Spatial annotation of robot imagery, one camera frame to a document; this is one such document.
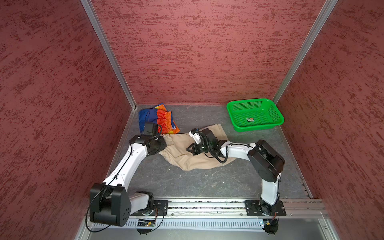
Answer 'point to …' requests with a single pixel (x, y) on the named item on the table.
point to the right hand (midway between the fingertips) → (186, 152)
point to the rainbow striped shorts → (161, 116)
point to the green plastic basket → (254, 114)
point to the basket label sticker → (250, 119)
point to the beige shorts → (174, 147)
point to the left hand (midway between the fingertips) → (163, 148)
